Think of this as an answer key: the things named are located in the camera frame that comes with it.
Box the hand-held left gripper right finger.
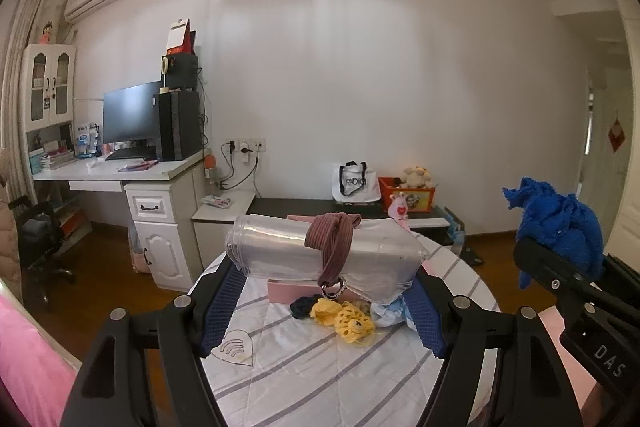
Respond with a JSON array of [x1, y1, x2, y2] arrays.
[[404, 269, 583, 427]]

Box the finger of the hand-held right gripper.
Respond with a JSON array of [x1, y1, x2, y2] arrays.
[[600, 254, 638, 309], [512, 238, 603, 309]]

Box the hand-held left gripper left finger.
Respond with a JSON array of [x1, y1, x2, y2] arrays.
[[60, 264, 246, 427]]

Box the light blue printed cloth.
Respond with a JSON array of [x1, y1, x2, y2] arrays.
[[372, 298, 416, 329]]

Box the blue knitted cloth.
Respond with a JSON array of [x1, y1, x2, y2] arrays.
[[502, 177, 607, 290]]

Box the pink cardboard box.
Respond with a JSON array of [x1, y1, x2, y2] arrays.
[[267, 213, 361, 308]]

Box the yellow crochet toy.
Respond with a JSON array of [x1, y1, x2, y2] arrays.
[[310, 297, 377, 348]]

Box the clear plastic bottle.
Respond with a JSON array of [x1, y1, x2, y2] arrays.
[[225, 213, 432, 303]]

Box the brown corduroy strap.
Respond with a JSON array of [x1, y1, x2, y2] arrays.
[[305, 213, 362, 303]]

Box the clear heart-shaped plastic tag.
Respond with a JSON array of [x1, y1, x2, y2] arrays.
[[212, 329, 255, 368]]

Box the dark floor scale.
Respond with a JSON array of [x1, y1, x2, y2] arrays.
[[452, 247, 485, 267]]

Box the dark navy knit piece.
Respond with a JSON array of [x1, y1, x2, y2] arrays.
[[290, 297, 317, 320]]

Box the white side cabinet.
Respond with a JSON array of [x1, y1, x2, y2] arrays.
[[191, 191, 257, 278]]

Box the blue packaged box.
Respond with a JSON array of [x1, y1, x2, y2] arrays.
[[442, 207, 467, 243]]

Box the white drawer cabinet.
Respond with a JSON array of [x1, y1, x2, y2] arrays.
[[124, 167, 208, 293]]

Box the round striped table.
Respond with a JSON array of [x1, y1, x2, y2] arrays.
[[192, 227, 501, 427]]

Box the white door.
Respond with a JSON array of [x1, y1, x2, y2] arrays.
[[582, 72, 633, 208]]

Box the orange toy box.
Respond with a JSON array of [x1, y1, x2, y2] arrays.
[[378, 177, 437, 212]]

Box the black-topped TV stand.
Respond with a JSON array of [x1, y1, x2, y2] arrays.
[[247, 198, 451, 233]]

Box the beige plush toy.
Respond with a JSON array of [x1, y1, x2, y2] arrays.
[[398, 166, 433, 188]]

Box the red door decoration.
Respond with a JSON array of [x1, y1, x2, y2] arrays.
[[606, 119, 627, 152]]

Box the white tote bag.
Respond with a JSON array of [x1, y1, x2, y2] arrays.
[[331, 161, 382, 204]]

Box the white wardrobe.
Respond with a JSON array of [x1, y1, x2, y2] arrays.
[[602, 0, 640, 258]]

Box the black keyboard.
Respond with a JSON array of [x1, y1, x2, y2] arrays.
[[105, 148, 158, 162]]

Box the black computer tower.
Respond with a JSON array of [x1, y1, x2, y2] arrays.
[[159, 89, 202, 162]]

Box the white desk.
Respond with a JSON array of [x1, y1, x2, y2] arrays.
[[31, 154, 211, 293]]

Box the pink cloth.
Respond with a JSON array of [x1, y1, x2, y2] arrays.
[[0, 292, 81, 427]]

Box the black office chair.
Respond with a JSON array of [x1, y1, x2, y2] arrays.
[[10, 196, 76, 308]]

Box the black computer monitor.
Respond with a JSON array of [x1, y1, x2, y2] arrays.
[[102, 81, 163, 158]]

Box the blue and white box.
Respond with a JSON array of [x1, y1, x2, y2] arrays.
[[75, 122, 103, 158]]

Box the stack of books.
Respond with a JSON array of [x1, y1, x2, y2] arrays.
[[39, 151, 76, 171]]

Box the black speaker box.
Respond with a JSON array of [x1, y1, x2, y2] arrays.
[[161, 54, 199, 92]]

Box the red and white calendar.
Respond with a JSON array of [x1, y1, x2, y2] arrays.
[[165, 18, 197, 56]]

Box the white hutch cabinet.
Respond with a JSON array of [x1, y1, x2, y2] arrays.
[[19, 44, 77, 168]]

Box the beige curtain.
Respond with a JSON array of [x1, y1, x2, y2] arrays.
[[0, 0, 71, 202]]

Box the black power cables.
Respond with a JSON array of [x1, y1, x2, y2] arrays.
[[217, 142, 261, 192]]

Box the white bed frame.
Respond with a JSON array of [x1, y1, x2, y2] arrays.
[[0, 277, 83, 370]]

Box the white wall socket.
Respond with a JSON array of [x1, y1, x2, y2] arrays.
[[223, 138, 266, 154]]

